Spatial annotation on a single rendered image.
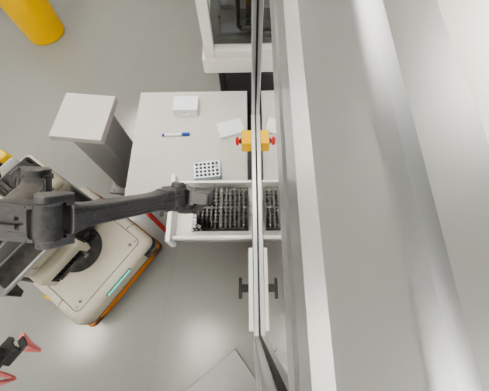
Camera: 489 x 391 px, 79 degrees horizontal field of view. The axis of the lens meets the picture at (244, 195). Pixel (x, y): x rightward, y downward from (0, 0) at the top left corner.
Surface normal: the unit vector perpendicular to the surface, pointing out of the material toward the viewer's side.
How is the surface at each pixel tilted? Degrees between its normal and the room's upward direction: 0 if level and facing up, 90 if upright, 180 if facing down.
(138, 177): 0
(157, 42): 0
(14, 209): 33
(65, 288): 0
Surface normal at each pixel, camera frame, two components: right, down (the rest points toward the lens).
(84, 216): 0.87, 0.18
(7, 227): 0.07, 0.19
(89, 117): -0.02, -0.37
